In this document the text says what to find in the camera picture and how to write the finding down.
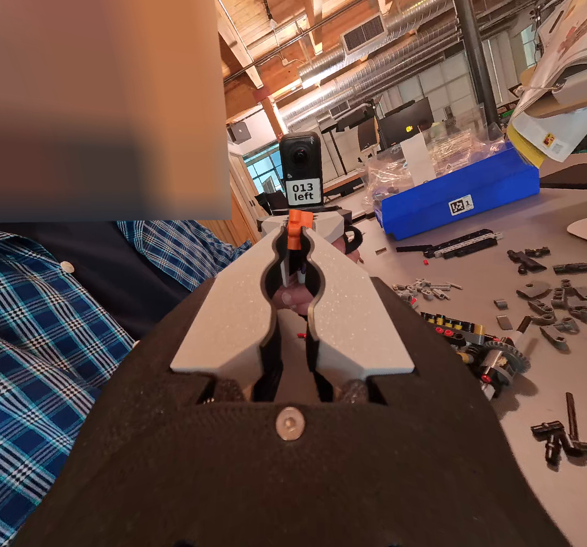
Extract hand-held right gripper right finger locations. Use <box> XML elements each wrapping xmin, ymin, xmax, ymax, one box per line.
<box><xmin>299</xmin><ymin>226</ymin><xmax>416</xmax><ymax>378</ymax></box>

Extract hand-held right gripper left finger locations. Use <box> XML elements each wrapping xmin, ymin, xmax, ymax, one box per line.
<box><xmin>170</xmin><ymin>226</ymin><xmax>282</xmax><ymax>375</ymax></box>

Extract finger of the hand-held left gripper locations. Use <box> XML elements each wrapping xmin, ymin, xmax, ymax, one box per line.
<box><xmin>258</xmin><ymin>214</ymin><xmax>293</xmax><ymax>287</ymax></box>
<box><xmin>296</xmin><ymin>212</ymin><xmax>348</xmax><ymax>285</ymax></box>

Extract orange lego connector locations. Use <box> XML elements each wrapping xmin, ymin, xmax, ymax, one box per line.
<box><xmin>287</xmin><ymin>209</ymin><xmax>315</xmax><ymax>251</ymax></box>

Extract lego car chassis assembly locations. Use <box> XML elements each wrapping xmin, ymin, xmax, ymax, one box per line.
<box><xmin>419</xmin><ymin>311</ymin><xmax>533</xmax><ymax>402</ymax></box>

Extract pile of black lego pieces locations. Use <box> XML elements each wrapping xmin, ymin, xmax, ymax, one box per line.
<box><xmin>530</xmin><ymin>391</ymin><xmax>587</xmax><ymax>466</ymax></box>

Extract lego instruction booklet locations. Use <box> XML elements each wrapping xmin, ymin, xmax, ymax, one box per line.
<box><xmin>507</xmin><ymin>0</ymin><xmax>587</xmax><ymax>167</ymax></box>

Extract person's left hand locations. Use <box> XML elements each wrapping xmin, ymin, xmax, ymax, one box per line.
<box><xmin>273</xmin><ymin>234</ymin><xmax>359</xmax><ymax>315</ymax></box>

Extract black chair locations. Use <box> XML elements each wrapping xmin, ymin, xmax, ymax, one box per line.
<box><xmin>253</xmin><ymin>190</ymin><xmax>287</xmax><ymax>217</ymax></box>

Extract glass window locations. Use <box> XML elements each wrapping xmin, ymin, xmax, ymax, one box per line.
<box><xmin>243</xmin><ymin>150</ymin><xmax>282</xmax><ymax>195</ymax></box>

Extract black monitor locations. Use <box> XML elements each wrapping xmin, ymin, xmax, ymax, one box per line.
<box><xmin>328</xmin><ymin>106</ymin><xmax>378</xmax><ymax>153</ymax></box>
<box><xmin>378</xmin><ymin>98</ymin><xmax>435</xmax><ymax>150</ymax></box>

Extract pile of light grey pins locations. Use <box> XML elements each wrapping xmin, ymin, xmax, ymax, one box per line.
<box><xmin>391</xmin><ymin>277</ymin><xmax>464</xmax><ymax>303</ymax></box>

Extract blue plastic bin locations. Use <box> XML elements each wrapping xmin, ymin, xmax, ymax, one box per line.
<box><xmin>380</xmin><ymin>142</ymin><xmax>541</xmax><ymax>241</ymax></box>

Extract white paper sheet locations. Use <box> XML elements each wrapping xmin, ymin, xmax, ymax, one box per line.
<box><xmin>400</xmin><ymin>134</ymin><xmax>437</xmax><ymax>185</ymax></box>

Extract person's dark undershirt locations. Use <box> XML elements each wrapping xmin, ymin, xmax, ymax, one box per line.
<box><xmin>0</xmin><ymin>221</ymin><xmax>217</xmax><ymax>342</ymax></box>

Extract stack of black grey beams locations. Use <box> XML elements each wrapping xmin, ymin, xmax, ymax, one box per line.
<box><xmin>424</xmin><ymin>230</ymin><xmax>504</xmax><ymax>260</ymax></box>

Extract white ceiling vent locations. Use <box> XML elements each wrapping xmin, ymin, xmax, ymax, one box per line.
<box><xmin>340</xmin><ymin>13</ymin><xmax>387</xmax><ymax>52</ymax></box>

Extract clear plastic bags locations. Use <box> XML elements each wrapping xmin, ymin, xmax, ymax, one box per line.
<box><xmin>366</xmin><ymin>111</ymin><xmax>514</xmax><ymax>217</ymax></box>

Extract pile of dark grey pieces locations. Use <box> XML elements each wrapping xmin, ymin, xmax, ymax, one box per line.
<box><xmin>493</xmin><ymin>279</ymin><xmax>587</xmax><ymax>351</ymax></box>

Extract person's plaid shirt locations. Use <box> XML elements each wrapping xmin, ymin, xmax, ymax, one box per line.
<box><xmin>0</xmin><ymin>220</ymin><xmax>254</xmax><ymax>547</ymax></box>

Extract black steel column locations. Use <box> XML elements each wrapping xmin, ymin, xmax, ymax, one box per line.
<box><xmin>443</xmin><ymin>0</ymin><xmax>500</xmax><ymax>128</ymax></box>

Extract silver air duct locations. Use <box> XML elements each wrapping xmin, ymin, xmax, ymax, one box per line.
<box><xmin>277</xmin><ymin>24</ymin><xmax>464</xmax><ymax>128</ymax></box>
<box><xmin>297</xmin><ymin>0</ymin><xmax>587</xmax><ymax>87</ymax></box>

